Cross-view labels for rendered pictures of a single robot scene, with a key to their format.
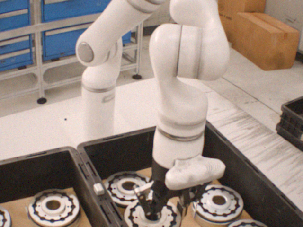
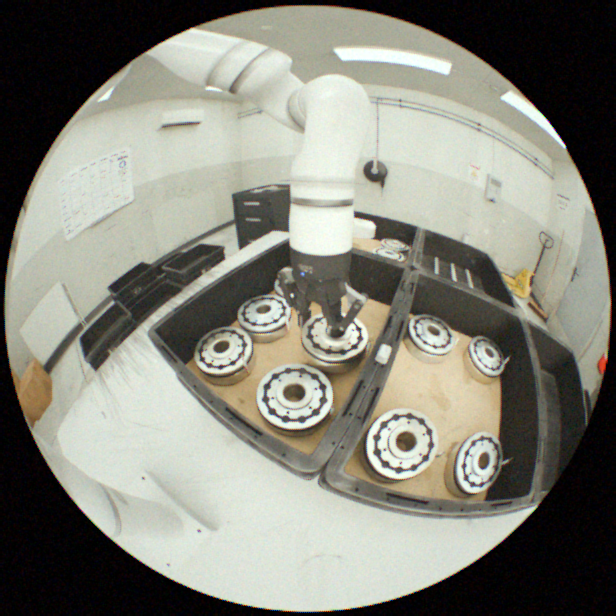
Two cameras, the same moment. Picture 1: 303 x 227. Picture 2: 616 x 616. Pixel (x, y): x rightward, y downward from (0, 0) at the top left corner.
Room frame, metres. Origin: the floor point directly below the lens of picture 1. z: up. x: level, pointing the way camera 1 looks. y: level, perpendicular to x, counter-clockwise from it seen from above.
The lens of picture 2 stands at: (0.59, 0.16, 1.11)
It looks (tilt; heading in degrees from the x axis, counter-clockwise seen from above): 39 degrees down; 240
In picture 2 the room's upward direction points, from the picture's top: straight up
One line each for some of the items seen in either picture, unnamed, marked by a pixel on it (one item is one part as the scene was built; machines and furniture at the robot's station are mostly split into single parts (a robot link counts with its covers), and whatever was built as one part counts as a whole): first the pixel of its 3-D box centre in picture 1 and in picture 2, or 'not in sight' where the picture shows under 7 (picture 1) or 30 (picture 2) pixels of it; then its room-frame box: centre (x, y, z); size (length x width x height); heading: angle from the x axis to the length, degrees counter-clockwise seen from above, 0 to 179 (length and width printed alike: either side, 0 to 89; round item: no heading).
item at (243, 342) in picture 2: not in sight; (222, 349); (0.60, -0.09, 0.86); 0.10 x 0.10 x 0.01
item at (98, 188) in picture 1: (99, 189); (383, 353); (0.45, 0.08, 0.94); 0.02 x 0.01 x 0.01; 28
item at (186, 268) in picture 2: not in sight; (200, 283); (0.66, -1.28, 0.37); 0.40 x 0.30 x 0.45; 35
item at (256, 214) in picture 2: not in sight; (273, 230); (-0.14, -1.78, 0.45); 0.60 x 0.45 x 0.90; 35
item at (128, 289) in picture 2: not in sight; (139, 300); (1.22, -1.38, 0.37); 0.40 x 0.30 x 0.45; 35
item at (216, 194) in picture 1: (218, 200); (263, 309); (0.51, -0.14, 0.86); 0.05 x 0.05 x 0.01
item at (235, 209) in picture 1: (218, 202); (263, 311); (0.51, -0.14, 0.86); 0.10 x 0.10 x 0.01
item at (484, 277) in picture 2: not in sight; (458, 276); (-0.02, 0.00, 0.87); 0.40 x 0.30 x 0.11; 28
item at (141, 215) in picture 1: (152, 215); (335, 331); (0.44, -0.01, 0.89); 0.05 x 0.05 x 0.01
